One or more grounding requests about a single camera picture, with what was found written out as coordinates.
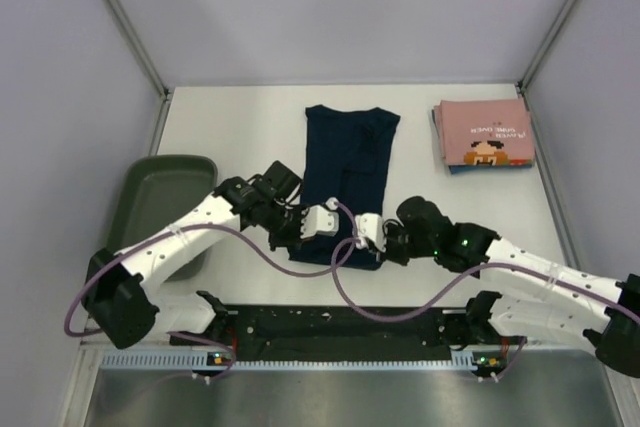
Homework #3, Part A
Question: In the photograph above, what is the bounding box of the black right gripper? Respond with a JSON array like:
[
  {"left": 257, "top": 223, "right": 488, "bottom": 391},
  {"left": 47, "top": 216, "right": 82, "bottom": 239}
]
[{"left": 369, "top": 222, "right": 438, "bottom": 266}]

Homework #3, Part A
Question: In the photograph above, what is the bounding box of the navy blue t-shirt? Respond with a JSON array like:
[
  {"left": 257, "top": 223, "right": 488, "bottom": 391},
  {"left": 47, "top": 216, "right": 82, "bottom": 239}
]
[{"left": 287, "top": 104, "right": 402, "bottom": 272}]

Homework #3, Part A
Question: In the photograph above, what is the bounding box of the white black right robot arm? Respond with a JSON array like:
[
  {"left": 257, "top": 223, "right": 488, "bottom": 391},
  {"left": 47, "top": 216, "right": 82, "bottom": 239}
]
[{"left": 381, "top": 196, "right": 639, "bottom": 378}]

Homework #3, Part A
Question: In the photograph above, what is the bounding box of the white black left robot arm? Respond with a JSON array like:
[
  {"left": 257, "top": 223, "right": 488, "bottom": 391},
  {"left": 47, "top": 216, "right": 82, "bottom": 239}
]
[{"left": 82, "top": 161, "right": 307, "bottom": 349}]

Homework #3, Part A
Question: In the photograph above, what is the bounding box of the dark green plastic bin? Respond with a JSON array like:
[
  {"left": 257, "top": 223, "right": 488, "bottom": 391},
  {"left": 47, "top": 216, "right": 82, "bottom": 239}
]
[{"left": 106, "top": 155, "right": 218, "bottom": 253}]

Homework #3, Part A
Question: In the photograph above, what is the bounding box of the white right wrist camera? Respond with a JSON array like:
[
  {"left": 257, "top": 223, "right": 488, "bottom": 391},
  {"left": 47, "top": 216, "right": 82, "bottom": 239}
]
[{"left": 355, "top": 213, "right": 386, "bottom": 253}]

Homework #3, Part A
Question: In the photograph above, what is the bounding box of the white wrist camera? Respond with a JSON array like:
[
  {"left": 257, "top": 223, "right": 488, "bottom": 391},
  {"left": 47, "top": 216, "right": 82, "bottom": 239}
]
[
  {"left": 300, "top": 197, "right": 339, "bottom": 241},
  {"left": 355, "top": 213, "right": 386, "bottom": 253}
]

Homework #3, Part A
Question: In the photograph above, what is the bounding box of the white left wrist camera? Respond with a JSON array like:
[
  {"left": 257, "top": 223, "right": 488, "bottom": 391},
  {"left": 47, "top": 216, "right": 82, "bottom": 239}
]
[{"left": 300, "top": 197, "right": 339, "bottom": 241}]

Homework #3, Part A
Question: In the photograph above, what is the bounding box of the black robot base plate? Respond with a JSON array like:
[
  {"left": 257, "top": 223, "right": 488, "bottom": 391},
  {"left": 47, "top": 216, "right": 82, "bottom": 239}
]
[{"left": 168, "top": 302, "right": 501, "bottom": 361}]

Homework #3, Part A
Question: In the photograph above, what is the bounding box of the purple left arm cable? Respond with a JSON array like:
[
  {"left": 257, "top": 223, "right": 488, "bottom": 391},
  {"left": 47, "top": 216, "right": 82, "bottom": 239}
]
[{"left": 63, "top": 199, "right": 361, "bottom": 382}]

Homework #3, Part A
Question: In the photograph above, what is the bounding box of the light blue slotted cable duct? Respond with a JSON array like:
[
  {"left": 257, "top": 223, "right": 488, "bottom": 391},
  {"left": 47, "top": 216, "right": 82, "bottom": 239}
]
[{"left": 100, "top": 350, "right": 498, "bottom": 372}]

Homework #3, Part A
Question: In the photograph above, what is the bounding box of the left aluminium frame post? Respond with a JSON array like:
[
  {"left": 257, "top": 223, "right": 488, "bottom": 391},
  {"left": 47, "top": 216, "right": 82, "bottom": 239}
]
[{"left": 102, "top": 0, "right": 170, "bottom": 101}]

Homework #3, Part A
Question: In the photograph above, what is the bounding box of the aluminium frame post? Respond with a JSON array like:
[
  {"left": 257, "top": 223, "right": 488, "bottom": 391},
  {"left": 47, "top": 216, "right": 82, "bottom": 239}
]
[
  {"left": 516, "top": 0, "right": 583, "bottom": 96},
  {"left": 102, "top": 0, "right": 170, "bottom": 101}
]

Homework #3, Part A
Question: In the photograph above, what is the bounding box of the aluminium front frame rail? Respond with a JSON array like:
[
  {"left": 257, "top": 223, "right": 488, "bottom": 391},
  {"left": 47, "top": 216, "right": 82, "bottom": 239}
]
[{"left": 80, "top": 312, "right": 170, "bottom": 349}]

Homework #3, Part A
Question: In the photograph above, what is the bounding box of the right aluminium frame post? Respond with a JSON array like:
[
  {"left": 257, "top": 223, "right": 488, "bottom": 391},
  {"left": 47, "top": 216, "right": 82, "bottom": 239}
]
[{"left": 516, "top": 0, "right": 583, "bottom": 96}]

